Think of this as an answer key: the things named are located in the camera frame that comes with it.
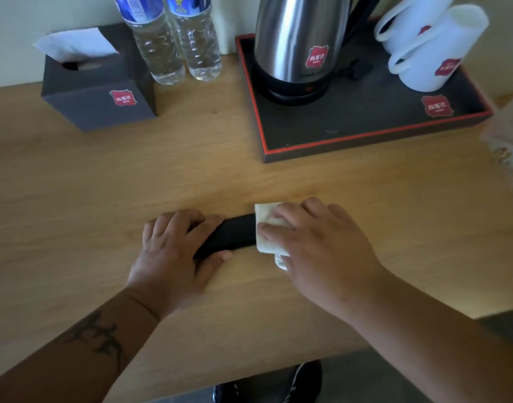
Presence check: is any person's right hand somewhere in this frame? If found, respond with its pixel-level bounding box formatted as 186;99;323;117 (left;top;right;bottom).
256;196;391;326

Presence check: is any person's left hand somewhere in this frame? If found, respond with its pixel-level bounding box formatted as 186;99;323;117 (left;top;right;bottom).
126;208;233;322

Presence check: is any black remote control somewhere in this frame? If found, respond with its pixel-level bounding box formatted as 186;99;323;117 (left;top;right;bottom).
192;213;259;261

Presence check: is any pale yellow cloth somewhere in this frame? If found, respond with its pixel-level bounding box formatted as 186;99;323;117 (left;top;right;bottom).
254;201;295;271

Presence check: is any person's right forearm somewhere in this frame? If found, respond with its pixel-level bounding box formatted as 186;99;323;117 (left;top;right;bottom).
348;268;513;403

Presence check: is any person's left forearm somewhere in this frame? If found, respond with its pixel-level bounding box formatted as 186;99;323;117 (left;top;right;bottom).
0;287;161;403

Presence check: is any person's right black shoe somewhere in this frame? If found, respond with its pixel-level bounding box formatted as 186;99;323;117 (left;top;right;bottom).
283;359;324;403

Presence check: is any person's black shoe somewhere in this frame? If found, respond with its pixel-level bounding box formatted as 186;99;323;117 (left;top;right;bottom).
283;359;324;403
212;381;240;403

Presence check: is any person's left black shoe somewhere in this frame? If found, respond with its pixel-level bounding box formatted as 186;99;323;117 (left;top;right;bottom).
212;381;240;403

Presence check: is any black tray with red rim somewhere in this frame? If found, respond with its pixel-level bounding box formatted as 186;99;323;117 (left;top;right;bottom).
234;16;494;164

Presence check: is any black kettle base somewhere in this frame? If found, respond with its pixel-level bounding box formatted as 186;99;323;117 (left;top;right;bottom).
251;58;331;107

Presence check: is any dark grey tissue box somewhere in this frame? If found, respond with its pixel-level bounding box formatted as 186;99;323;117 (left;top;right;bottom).
41;22;158;132

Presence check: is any black power plug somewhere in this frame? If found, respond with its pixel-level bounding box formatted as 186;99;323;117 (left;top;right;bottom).
336;58;374;82

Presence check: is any clear plastic bag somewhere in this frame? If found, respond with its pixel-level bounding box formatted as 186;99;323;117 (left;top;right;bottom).
481;92;513;206

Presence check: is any clear water bottle blue label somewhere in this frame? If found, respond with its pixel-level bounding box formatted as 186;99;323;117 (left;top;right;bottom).
163;0;223;83
113;0;186;86

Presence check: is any steel electric kettle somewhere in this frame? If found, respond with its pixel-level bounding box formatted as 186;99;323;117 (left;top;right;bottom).
253;0;383;85

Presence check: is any white mug red label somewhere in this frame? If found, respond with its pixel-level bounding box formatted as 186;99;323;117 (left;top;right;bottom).
373;0;457;55
387;3;490;93

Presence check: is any white tissue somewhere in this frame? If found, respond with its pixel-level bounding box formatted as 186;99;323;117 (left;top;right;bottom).
32;27;119;64

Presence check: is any white paper card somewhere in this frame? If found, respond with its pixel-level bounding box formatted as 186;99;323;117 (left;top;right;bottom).
210;0;261;55

